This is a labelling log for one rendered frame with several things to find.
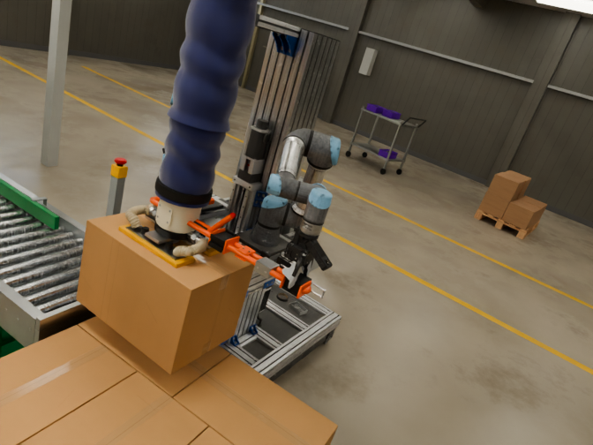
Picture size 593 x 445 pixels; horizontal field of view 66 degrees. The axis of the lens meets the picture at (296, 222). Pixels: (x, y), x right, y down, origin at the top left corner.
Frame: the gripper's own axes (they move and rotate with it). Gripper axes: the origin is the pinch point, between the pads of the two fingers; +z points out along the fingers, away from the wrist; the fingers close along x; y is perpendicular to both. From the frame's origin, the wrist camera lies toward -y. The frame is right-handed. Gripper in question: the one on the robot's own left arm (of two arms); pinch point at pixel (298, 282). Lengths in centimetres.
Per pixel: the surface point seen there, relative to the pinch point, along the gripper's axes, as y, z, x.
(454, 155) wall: 147, 89, -1053
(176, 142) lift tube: 59, -32, 10
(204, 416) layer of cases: 14, 66, 15
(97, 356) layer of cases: 67, 66, 26
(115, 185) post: 153, 34, -45
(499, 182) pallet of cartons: 0, 52, -697
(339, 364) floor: 6, 121, -133
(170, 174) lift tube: 59, -19, 11
